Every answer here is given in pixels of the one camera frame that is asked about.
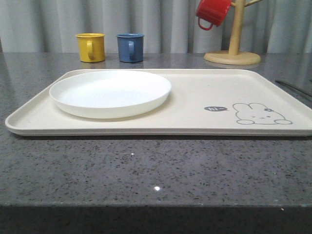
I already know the blue enamel mug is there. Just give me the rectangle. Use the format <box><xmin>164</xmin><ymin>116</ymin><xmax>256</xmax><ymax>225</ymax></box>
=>
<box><xmin>117</xmin><ymin>33</ymin><xmax>144</xmax><ymax>63</ymax></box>

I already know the yellow enamel mug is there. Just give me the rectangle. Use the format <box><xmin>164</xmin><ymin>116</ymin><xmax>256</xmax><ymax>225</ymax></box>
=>
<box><xmin>75</xmin><ymin>33</ymin><xmax>105</xmax><ymax>63</ymax></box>

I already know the cream rabbit print tray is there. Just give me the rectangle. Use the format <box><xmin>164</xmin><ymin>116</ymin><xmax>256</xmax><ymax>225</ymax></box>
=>
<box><xmin>5</xmin><ymin>69</ymin><xmax>312</xmax><ymax>136</ymax></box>

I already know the white round plate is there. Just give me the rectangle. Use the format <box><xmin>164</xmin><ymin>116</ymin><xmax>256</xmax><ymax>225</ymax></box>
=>
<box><xmin>49</xmin><ymin>70</ymin><xmax>172</xmax><ymax>119</ymax></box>

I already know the red enamel mug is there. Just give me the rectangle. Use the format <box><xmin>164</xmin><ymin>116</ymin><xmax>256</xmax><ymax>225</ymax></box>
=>
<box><xmin>196</xmin><ymin>0</ymin><xmax>232</xmax><ymax>31</ymax></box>

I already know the wooden mug tree stand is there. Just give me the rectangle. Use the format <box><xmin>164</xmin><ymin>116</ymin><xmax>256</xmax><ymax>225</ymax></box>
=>
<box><xmin>204</xmin><ymin>0</ymin><xmax>261</xmax><ymax>65</ymax></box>

